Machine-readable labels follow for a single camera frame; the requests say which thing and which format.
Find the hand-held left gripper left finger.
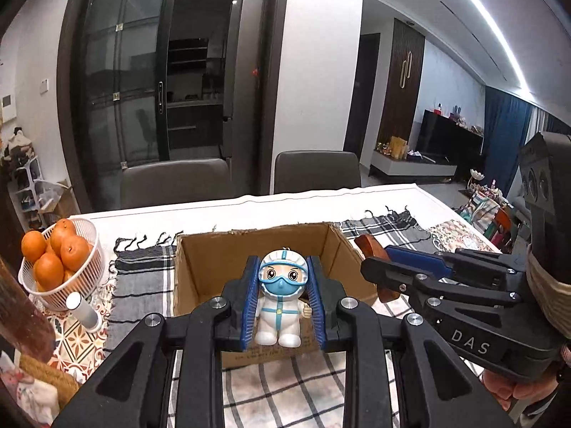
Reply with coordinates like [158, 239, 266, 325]
[51, 256, 262, 428]

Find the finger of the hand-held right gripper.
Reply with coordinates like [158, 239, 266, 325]
[384, 245, 530, 284]
[360, 256, 536, 309]

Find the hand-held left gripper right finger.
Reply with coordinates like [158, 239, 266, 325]
[308, 256, 516, 428]

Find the white and blue toy figurine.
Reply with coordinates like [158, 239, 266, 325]
[253, 247, 313, 348]

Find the brown wooden piece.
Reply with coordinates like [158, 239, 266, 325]
[354, 234, 402, 305]

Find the brown cardboard box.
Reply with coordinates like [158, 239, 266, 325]
[173, 222, 380, 370]

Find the person's right hand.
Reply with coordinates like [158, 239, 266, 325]
[482, 369, 559, 411]

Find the striped fabric bag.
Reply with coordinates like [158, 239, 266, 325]
[464, 187, 506, 233]

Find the white television cabinet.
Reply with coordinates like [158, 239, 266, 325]
[370, 149, 458, 180]

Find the grey plaid fringed blanket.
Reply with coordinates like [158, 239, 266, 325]
[105, 207, 447, 428]

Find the black television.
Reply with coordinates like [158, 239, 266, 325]
[419, 109, 485, 158]

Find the grey dining chair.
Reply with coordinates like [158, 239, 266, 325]
[273, 152, 362, 195]
[120, 158, 231, 210]

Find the blue curtain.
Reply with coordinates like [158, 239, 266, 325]
[484, 85, 543, 188]

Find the dark slatted cabinet door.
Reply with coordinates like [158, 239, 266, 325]
[379, 18, 426, 152]

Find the dark interior door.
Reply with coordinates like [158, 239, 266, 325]
[345, 33, 383, 167]

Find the white cylindrical bottle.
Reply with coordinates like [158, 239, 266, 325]
[66, 292, 101, 333]

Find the patterned tablecloth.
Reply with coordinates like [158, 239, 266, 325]
[42, 220, 501, 386]

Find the white plastic fruit basket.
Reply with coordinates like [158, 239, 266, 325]
[18, 218, 105, 311]

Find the woven straw mat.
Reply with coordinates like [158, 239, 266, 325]
[18, 352, 84, 404]

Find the reddish brown vase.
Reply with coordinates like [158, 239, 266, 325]
[0, 254, 59, 366]

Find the white printed bag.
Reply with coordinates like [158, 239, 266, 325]
[0, 350, 61, 428]

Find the ceiling light strip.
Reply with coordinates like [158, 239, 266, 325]
[435, 0, 534, 95]

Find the white shelf rack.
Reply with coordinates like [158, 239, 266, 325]
[6, 127, 60, 228]

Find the dark glass sliding door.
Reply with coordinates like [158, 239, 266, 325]
[67, 0, 180, 175]

